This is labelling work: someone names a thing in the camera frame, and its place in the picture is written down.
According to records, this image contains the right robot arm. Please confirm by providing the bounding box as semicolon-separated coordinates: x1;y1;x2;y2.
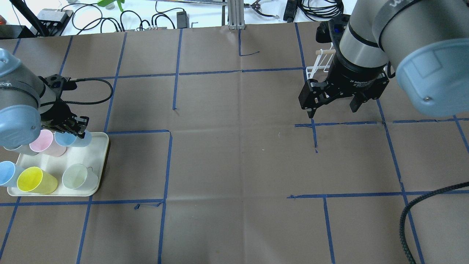
299;0;469;118

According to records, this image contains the coiled black cable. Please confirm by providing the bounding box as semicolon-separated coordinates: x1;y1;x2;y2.
298;0;345;22

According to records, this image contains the cream serving tray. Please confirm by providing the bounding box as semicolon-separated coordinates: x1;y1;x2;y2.
16;132;110;197

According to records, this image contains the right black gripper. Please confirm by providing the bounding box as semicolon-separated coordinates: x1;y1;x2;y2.
298;56;389;113

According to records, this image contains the white wire cup rack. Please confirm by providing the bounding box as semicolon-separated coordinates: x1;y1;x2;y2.
305;43;336;80

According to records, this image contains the cream white cup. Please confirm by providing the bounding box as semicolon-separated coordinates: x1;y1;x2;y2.
62;164;99;191

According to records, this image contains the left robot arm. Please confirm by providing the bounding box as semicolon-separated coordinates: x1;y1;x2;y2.
0;49;89;147

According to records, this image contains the brown paper table cover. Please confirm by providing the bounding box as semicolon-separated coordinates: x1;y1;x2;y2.
1;22;468;264

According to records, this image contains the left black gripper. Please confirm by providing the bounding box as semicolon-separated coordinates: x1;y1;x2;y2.
40;103;89;139

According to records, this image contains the pink cup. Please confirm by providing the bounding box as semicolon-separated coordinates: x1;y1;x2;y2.
29;130;67;157

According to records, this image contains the yellow cup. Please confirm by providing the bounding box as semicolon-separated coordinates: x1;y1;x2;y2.
17;167;58;194

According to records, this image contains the black power adapter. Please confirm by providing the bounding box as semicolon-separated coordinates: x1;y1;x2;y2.
176;11;189;29

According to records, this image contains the light blue cup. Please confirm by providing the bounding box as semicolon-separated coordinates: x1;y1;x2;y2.
0;161;25;188
54;130;92;147

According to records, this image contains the aluminium frame post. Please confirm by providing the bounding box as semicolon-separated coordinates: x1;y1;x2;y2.
227;0;245;30

